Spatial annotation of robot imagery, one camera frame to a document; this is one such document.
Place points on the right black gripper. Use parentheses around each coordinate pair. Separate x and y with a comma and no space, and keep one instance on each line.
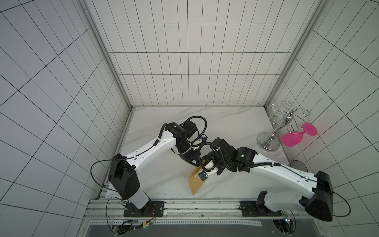
(219,168)

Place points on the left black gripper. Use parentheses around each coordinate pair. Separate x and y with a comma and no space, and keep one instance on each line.
(195,155)

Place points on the tan kraft envelope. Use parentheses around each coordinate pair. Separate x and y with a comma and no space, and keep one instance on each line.
(194,180)

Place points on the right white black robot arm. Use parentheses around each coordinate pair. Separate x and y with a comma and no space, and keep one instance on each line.
(311,193)

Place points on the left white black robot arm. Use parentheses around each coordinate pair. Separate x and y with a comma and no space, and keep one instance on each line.
(124,170)

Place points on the pink plastic wine glass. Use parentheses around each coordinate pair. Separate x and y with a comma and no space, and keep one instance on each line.
(292,139)

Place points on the silver wire glass rack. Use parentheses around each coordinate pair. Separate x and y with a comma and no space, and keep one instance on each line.
(271,141)

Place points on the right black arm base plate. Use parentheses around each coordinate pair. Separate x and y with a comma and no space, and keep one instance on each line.
(252,209)

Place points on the clear glass by wall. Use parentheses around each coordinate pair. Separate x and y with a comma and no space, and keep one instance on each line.
(298,165)

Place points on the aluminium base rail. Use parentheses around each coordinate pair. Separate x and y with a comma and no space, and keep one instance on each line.
(184,209)

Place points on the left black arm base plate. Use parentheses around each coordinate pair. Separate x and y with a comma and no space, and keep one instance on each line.
(152,208)

